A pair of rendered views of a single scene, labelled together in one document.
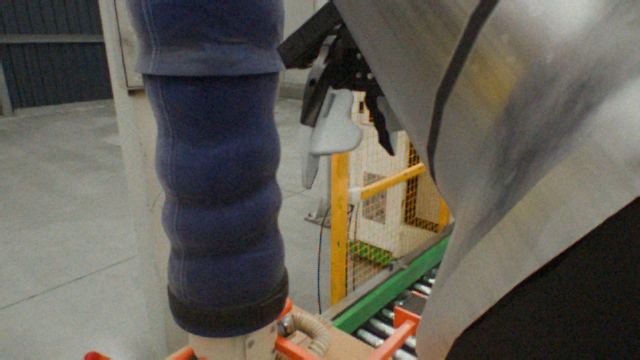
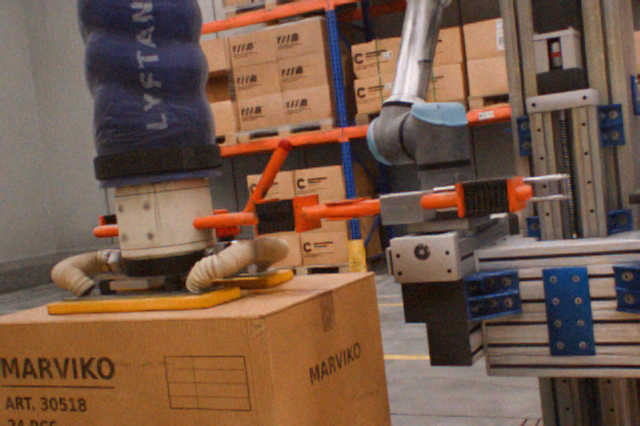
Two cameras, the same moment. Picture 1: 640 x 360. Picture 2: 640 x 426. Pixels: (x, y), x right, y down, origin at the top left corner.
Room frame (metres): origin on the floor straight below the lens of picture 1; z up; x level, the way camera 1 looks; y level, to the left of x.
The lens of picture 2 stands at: (0.81, 1.73, 1.14)
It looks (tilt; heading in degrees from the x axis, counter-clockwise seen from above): 3 degrees down; 257
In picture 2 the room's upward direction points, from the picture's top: 7 degrees counter-clockwise
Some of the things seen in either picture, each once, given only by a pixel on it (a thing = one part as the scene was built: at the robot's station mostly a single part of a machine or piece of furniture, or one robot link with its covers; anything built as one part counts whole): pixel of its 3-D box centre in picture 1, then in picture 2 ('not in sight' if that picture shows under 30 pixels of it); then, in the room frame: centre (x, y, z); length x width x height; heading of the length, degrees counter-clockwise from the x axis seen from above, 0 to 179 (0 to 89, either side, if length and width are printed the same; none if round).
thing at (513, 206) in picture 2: not in sight; (490, 196); (0.28, 0.56, 1.08); 0.08 x 0.07 x 0.05; 140
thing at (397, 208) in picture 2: not in sight; (407, 207); (0.38, 0.47, 1.07); 0.07 x 0.07 x 0.04; 50
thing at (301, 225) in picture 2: not in sight; (287, 214); (0.54, 0.33, 1.08); 0.10 x 0.08 x 0.06; 50
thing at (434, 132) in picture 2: not in sight; (438, 131); (0.12, -0.02, 1.20); 0.13 x 0.12 x 0.14; 110
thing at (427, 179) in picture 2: not in sight; (446, 184); (0.12, -0.02, 1.09); 0.15 x 0.15 x 0.10
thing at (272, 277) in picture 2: not in sight; (203, 275); (0.67, 0.10, 0.97); 0.34 x 0.10 x 0.05; 140
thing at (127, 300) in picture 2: not in sight; (140, 292); (0.79, 0.24, 0.97); 0.34 x 0.10 x 0.05; 140
